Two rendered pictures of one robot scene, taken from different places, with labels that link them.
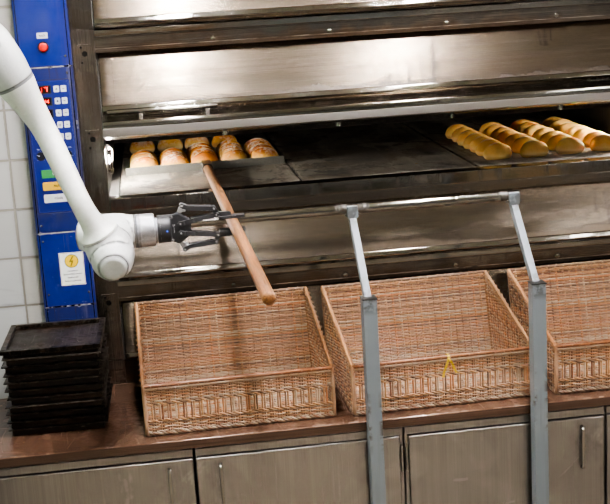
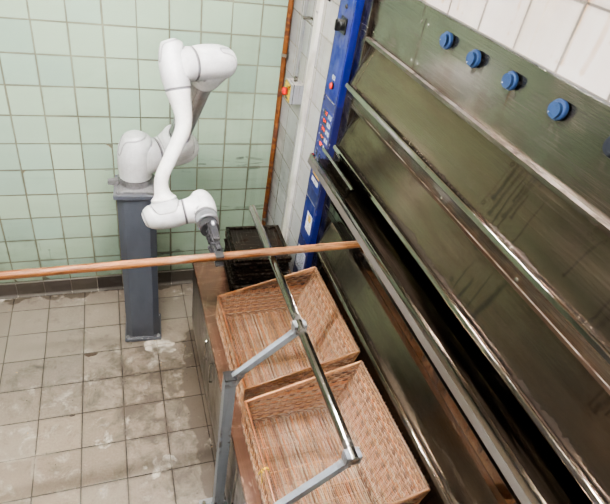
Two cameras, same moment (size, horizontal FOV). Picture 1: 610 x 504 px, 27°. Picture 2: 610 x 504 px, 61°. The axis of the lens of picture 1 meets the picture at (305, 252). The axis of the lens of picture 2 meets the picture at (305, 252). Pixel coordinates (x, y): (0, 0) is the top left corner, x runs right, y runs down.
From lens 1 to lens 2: 3.47 m
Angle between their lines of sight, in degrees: 69
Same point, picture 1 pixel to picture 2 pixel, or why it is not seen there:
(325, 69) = (426, 227)
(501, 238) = (448, 489)
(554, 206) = not seen: outside the picture
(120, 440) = (212, 308)
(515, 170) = (491, 466)
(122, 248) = (149, 213)
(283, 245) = (365, 315)
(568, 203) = not seen: outside the picture
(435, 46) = (501, 291)
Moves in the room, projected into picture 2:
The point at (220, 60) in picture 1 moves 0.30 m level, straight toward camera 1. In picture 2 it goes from (391, 163) to (310, 162)
